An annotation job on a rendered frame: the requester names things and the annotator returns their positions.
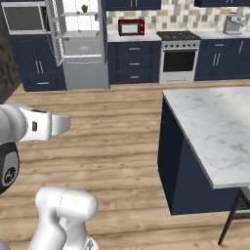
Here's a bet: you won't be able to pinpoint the dark blue marble-top island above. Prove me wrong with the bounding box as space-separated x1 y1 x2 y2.
156 86 250 217

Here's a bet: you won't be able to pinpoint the silver coffee machine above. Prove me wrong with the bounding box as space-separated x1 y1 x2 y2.
223 13 247 36

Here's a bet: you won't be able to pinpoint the white fridge rack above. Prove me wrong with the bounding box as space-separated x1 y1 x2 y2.
62 29 101 38
60 11 100 18

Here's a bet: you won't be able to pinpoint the dark blue wall cupboards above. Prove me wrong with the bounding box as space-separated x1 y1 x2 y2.
102 0 162 12
193 0 250 9

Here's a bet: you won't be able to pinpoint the dark blue tall cupboard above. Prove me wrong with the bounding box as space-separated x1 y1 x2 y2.
8 32 67 93

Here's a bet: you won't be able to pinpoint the silver stove with oven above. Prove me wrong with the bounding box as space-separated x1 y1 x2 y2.
155 30 202 86

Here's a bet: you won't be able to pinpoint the white fridge drawer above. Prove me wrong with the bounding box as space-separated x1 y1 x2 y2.
62 35 104 58

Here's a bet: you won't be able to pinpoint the silver fridge door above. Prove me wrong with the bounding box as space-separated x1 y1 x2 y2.
45 0 68 68

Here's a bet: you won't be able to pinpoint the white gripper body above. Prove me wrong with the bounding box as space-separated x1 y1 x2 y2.
50 113 72 138

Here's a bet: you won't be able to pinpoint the dark blue base cupboards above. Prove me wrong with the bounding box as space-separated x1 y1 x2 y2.
194 37 250 82

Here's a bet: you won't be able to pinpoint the silver built-in wall oven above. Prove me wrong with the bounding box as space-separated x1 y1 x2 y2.
1 1 51 36

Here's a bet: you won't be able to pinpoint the dark blue drawer cabinet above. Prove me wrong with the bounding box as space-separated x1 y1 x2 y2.
106 40 162 86

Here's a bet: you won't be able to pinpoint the black stool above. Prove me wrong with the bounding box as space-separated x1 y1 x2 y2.
217 186 250 247

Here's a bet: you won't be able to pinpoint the red microwave oven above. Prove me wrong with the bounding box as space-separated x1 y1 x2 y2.
117 18 146 37

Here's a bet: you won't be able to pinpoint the silver fridge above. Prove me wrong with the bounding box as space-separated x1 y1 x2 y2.
45 0 110 91

